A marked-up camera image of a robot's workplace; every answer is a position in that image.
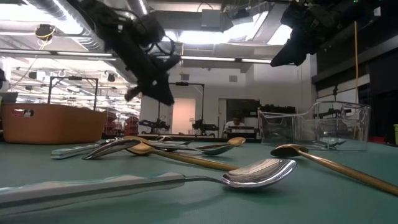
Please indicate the fluorescent ceiling light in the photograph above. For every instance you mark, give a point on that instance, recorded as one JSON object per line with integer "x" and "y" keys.
{"x": 62, "y": 54}
{"x": 217, "y": 59}

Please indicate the orange plastic bin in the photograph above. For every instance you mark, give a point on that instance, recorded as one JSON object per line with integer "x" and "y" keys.
{"x": 56, "y": 124}

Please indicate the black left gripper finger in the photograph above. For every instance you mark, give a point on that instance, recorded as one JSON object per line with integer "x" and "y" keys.
{"x": 166, "y": 91}
{"x": 153, "y": 91}

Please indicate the clear plastic bin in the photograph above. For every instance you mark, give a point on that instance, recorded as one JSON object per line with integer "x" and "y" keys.
{"x": 280, "y": 130}

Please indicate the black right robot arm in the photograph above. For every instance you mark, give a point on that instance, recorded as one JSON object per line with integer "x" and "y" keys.
{"x": 357, "y": 9}

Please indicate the gray ceiling box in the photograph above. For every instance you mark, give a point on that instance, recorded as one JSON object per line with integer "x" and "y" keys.
{"x": 211, "y": 18}

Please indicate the black metal stand frame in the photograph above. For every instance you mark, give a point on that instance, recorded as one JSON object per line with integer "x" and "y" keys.
{"x": 73, "y": 78}
{"x": 183, "y": 83}

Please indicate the dark cabinet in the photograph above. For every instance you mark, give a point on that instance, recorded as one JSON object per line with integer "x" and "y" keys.
{"x": 242, "y": 109}

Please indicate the gold spoon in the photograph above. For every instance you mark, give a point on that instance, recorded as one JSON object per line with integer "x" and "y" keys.
{"x": 237, "y": 141}
{"x": 287, "y": 151}
{"x": 140, "y": 149}

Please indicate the person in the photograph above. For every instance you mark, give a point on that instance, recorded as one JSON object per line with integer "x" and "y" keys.
{"x": 235, "y": 126}

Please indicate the silver ceiling duct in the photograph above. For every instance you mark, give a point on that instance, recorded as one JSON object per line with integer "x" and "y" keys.
{"x": 81, "y": 31}

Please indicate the wall vent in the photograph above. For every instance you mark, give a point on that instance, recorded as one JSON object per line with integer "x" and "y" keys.
{"x": 233, "y": 78}
{"x": 184, "y": 77}

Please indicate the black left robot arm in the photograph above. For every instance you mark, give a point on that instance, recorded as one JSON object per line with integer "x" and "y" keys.
{"x": 102, "y": 18}

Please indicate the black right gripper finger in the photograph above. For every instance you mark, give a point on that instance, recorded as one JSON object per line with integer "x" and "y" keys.
{"x": 284, "y": 56}
{"x": 302, "y": 51}

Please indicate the background black robot arm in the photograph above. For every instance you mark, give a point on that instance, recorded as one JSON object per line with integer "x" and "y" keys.
{"x": 154, "y": 126}
{"x": 203, "y": 127}

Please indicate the red storage rack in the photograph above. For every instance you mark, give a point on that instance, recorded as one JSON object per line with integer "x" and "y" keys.
{"x": 124, "y": 124}

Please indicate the green table mat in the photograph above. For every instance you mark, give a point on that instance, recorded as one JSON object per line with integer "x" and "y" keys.
{"x": 311, "y": 202}

